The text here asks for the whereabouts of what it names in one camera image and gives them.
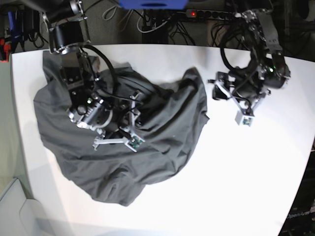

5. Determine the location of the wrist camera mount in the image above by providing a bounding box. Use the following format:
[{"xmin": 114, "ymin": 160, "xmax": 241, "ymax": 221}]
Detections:
[
  {"xmin": 208, "ymin": 72, "xmax": 271, "ymax": 127},
  {"xmin": 93, "ymin": 90, "xmax": 145, "ymax": 152}
]

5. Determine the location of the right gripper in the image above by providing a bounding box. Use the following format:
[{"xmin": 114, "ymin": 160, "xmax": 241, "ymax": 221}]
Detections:
[{"xmin": 67, "ymin": 97, "xmax": 131, "ymax": 138}]

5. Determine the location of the blue box overhead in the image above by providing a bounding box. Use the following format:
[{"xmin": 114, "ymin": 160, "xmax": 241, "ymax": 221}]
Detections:
[{"xmin": 118, "ymin": 0, "xmax": 189, "ymax": 10}]

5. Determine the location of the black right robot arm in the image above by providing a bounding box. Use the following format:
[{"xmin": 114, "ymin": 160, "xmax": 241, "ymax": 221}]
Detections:
[{"xmin": 23, "ymin": 0, "xmax": 138, "ymax": 140}]

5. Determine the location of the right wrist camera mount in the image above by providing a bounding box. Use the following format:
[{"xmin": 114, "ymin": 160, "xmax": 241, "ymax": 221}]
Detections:
[{"xmin": 93, "ymin": 90, "xmax": 145, "ymax": 152}]

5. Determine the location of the red clamp tool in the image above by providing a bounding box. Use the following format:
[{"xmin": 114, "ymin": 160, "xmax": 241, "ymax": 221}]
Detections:
[{"xmin": 0, "ymin": 38, "xmax": 11, "ymax": 62}]

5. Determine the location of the white cable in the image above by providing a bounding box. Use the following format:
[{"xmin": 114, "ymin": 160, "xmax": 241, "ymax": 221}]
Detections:
[{"xmin": 136, "ymin": 9, "xmax": 170, "ymax": 33}]

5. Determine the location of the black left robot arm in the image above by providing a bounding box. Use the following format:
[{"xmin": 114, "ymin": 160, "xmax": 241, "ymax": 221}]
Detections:
[{"xmin": 212, "ymin": 0, "xmax": 290, "ymax": 105}]

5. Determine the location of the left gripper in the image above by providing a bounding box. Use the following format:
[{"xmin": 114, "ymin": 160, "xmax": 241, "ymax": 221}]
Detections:
[{"xmin": 212, "ymin": 65, "xmax": 290, "ymax": 103}]

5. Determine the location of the black power strip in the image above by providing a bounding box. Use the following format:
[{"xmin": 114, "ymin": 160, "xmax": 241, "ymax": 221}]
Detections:
[{"xmin": 185, "ymin": 9, "xmax": 234, "ymax": 21}]

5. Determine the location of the dark grey t-shirt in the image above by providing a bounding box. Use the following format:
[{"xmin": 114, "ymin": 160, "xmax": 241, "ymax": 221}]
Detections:
[{"xmin": 33, "ymin": 52, "xmax": 208, "ymax": 207}]

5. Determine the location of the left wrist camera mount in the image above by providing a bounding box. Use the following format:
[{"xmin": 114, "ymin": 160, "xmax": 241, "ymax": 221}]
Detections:
[{"xmin": 208, "ymin": 72, "xmax": 271, "ymax": 127}]

